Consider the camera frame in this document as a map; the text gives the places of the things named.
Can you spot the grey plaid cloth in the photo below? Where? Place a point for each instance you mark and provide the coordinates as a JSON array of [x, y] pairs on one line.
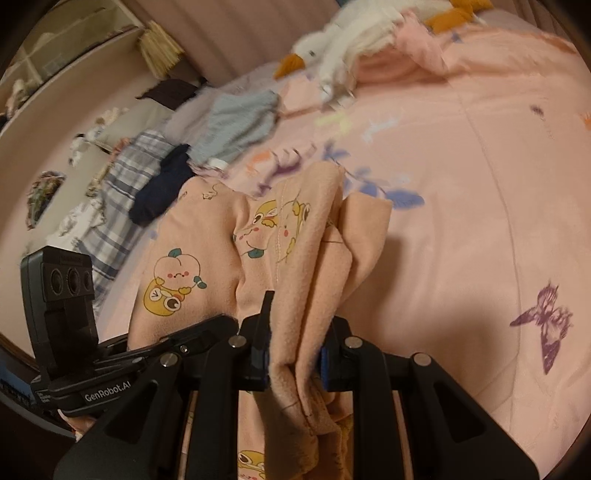
[[109, 243]]

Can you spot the grey lilac bed sheet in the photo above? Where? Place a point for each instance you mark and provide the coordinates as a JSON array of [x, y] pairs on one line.
[[189, 121]]

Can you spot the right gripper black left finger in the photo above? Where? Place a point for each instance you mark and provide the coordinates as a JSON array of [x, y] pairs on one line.
[[180, 418]]

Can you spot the yellow striped fabric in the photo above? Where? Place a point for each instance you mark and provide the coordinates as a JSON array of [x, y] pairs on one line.
[[159, 50]]

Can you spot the beige pillow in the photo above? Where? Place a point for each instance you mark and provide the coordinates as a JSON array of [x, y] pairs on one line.
[[145, 114]]

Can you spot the grey folded garment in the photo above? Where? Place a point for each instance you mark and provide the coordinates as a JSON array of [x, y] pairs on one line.
[[236, 123]]

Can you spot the folded pink blanket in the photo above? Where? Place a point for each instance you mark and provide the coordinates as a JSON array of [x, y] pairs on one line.
[[401, 55]]

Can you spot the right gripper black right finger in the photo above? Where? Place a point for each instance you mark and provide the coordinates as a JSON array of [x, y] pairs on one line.
[[411, 419]]

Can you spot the dark brown pillow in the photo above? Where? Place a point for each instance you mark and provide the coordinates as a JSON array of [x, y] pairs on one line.
[[171, 93]]

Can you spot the white cartoon print cloth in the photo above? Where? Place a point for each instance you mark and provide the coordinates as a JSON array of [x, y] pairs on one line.
[[77, 223]]

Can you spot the small white plush toy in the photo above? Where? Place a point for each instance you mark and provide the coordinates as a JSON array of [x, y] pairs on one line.
[[81, 142]]

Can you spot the pink printed bed quilt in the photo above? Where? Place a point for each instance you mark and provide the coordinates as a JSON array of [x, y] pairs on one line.
[[486, 264]]

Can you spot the orange cartoon print garment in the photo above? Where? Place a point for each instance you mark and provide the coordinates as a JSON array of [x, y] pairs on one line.
[[219, 251]]

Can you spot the white goose plush toy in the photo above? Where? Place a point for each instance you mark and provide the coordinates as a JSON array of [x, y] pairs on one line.
[[364, 28]]

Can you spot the black camera module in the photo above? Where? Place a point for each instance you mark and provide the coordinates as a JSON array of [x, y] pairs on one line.
[[58, 294]]

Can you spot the dark navy garment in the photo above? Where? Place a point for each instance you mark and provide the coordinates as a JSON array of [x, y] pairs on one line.
[[158, 194]]

